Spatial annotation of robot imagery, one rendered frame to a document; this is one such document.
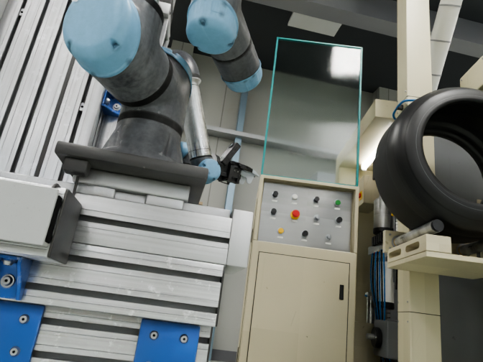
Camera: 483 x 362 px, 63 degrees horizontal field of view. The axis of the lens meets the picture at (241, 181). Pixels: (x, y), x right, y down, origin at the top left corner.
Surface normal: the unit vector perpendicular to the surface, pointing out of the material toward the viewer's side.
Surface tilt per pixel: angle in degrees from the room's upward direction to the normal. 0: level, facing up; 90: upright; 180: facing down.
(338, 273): 90
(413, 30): 90
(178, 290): 90
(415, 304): 90
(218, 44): 180
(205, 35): 180
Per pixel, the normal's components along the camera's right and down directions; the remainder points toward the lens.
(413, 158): -0.16, -0.29
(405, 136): -0.70, -0.37
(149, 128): 0.33, -0.54
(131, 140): 0.00, -0.60
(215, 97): 0.18, -0.29
